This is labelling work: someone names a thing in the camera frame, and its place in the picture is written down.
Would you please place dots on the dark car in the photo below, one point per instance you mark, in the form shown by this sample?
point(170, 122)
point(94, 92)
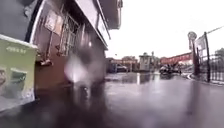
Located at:
point(121, 68)

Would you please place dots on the low building with red band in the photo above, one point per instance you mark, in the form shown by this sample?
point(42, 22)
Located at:
point(130, 61)

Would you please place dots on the small booth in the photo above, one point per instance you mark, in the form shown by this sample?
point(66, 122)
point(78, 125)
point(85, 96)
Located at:
point(146, 61)

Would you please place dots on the building with overhanging roof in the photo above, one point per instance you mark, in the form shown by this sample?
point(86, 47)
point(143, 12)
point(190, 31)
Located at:
point(76, 40)

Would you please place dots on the dark vehicle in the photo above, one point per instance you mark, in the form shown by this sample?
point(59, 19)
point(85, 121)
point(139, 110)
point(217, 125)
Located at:
point(165, 69)

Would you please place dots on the round sign on pole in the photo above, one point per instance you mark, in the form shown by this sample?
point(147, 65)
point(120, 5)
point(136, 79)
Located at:
point(192, 36)

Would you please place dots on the black metal fence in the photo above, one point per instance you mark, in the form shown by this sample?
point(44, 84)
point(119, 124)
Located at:
point(207, 56)

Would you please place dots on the green and white board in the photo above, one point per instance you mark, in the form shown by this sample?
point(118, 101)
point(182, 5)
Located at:
point(16, 73)

